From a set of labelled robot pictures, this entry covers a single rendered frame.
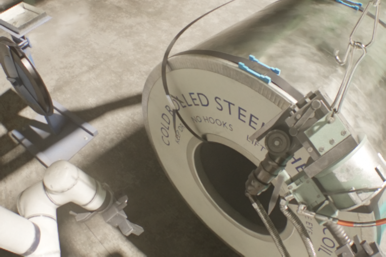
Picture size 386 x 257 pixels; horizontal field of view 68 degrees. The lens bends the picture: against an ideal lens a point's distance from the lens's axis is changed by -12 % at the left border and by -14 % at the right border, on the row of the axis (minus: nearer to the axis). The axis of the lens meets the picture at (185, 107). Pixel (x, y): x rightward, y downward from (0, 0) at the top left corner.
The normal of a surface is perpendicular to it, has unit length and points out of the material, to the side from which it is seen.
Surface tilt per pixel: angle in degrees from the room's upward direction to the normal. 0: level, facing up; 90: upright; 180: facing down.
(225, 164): 50
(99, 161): 0
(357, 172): 43
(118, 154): 0
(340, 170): 61
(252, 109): 90
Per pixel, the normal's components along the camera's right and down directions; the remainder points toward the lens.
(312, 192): -0.47, 0.14
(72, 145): -0.02, -0.70
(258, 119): -0.72, 0.50
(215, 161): 0.60, 0.10
